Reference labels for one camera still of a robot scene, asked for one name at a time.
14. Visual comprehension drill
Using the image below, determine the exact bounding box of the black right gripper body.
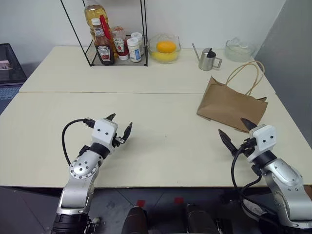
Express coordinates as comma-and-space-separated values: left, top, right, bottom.
239, 137, 257, 157

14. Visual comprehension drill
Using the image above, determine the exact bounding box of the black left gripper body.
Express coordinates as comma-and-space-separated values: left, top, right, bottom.
112, 133, 126, 148

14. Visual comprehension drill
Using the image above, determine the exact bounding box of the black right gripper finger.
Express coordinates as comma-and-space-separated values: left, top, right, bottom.
218, 128, 238, 157
240, 117, 257, 134

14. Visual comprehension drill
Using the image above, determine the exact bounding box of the brown paper bag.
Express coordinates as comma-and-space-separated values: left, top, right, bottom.
196, 60, 269, 134

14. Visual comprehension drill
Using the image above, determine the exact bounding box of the dark glass ketchup bottle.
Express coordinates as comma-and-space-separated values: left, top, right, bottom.
91, 19, 116, 66

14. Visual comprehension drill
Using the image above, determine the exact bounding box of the white spice jar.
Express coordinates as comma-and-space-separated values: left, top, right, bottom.
131, 31, 145, 56
126, 38, 143, 63

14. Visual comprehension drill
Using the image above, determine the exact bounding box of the red squeeze ketchup bottle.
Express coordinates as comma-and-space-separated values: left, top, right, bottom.
111, 26, 130, 61

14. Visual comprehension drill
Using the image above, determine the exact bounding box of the empty clear glass bowl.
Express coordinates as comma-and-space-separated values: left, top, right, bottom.
224, 37, 256, 62

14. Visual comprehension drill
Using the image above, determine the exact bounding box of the steel watering can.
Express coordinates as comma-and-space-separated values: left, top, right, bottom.
192, 43, 223, 71

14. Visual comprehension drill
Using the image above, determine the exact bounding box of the yellow lemon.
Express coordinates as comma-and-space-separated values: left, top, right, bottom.
152, 50, 178, 62

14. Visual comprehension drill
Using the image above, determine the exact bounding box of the dark rounded shape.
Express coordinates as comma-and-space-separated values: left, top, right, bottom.
186, 203, 219, 234
121, 206, 148, 234

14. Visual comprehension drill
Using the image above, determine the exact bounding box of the orange fruit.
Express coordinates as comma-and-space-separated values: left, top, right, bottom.
156, 40, 176, 54

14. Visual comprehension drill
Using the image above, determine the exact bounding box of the glass fruit bowl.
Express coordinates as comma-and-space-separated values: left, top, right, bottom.
146, 33, 182, 64

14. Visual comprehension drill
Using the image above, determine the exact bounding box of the yellow cooking oil bottle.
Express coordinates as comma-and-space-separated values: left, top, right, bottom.
84, 0, 109, 41

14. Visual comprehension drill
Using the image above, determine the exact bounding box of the dark laptop computer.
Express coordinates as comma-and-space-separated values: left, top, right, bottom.
0, 43, 28, 115

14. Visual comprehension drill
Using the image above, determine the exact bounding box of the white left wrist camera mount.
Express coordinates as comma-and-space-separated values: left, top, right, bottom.
91, 118, 119, 150

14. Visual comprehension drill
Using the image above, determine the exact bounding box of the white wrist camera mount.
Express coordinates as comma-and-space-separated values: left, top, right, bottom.
248, 124, 277, 155
91, 118, 119, 150

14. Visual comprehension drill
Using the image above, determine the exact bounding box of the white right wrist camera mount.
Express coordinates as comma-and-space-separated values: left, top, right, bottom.
248, 124, 277, 155

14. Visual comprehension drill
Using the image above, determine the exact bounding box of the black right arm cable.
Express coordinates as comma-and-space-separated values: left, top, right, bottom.
231, 143, 281, 230

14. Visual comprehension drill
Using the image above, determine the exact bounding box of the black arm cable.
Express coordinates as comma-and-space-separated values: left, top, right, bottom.
61, 117, 95, 166
231, 143, 281, 230

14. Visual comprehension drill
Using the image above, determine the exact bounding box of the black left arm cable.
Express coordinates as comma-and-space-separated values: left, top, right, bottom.
61, 117, 95, 166

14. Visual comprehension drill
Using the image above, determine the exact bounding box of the black wire rack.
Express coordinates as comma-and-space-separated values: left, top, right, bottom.
59, 0, 149, 67

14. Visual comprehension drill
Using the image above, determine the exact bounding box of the red plastic utensil handle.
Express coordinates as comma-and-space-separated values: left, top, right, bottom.
99, 14, 117, 59

